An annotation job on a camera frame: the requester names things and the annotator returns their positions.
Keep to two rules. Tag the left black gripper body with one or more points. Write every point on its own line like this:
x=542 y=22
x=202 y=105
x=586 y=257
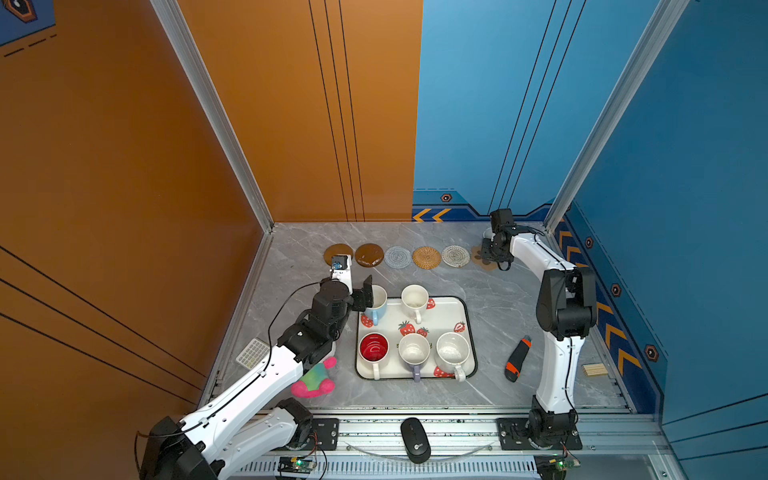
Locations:
x=358 y=302

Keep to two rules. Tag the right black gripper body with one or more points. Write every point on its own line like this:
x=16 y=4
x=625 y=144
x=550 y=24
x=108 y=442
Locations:
x=489 y=251

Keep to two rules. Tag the light blue mug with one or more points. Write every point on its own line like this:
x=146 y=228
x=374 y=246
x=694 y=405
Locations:
x=373 y=316

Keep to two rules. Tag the brown paw print coaster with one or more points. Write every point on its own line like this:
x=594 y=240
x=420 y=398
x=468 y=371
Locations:
x=477 y=259

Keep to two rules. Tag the glossy brown round coaster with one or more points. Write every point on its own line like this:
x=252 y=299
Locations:
x=369 y=255

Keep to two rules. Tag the grey woven round coaster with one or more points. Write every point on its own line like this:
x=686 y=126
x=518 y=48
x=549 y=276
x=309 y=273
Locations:
x=397 y=257

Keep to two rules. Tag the white woven round coaster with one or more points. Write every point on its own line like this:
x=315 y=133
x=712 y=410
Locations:
x=455 y=256

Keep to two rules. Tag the white mug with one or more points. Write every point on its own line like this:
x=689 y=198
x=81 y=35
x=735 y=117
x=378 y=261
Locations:
x=415 y=299
x=452 y=352

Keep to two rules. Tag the matte brown round coaster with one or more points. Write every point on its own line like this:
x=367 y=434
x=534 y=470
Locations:
x=337 y=250

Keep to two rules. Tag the tan rattan round coaster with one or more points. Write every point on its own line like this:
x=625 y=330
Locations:
x=426 y=258

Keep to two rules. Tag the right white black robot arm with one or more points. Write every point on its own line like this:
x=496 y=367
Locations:
x=566 y=311

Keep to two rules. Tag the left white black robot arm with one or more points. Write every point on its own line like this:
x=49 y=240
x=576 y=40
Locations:
x=221 y=437

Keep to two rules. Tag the red inside mug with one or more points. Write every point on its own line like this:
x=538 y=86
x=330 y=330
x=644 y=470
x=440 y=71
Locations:
x=373 y=352

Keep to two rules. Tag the white strawberry tray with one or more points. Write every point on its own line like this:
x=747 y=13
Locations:
x=444 y=314

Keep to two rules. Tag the purple mug front middle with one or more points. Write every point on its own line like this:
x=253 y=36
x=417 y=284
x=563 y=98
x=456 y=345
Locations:
x=414 y=350

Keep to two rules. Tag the pink panda plush toy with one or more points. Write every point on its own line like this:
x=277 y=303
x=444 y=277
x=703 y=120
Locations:
x=316 y=382

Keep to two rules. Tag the black orange utility knife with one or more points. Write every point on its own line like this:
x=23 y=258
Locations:
x=515 y=361

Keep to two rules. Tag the white calculator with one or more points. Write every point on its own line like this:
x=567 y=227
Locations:
x=253 y=353

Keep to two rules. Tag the small wooden block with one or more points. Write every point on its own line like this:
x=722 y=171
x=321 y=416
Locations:
x=595 y=370

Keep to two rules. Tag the black computer mouse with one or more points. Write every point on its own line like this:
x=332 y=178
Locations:
x=415 y=439

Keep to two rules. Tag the left green circuit board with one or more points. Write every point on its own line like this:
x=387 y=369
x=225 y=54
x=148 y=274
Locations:
x=296 y=467

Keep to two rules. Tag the green circuit board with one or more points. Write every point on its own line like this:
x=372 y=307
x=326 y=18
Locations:
x=555 y=468
x=296 y=467

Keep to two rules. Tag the right green circuit board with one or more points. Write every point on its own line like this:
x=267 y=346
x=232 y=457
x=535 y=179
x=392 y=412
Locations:
x=555 y=468

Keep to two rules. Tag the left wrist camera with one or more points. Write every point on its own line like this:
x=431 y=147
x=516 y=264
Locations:
x=341 y=270

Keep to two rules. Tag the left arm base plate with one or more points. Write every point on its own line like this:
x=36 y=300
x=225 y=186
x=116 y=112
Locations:
x=324 y=432

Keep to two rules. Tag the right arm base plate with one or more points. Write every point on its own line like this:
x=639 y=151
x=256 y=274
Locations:
x=510 y=433

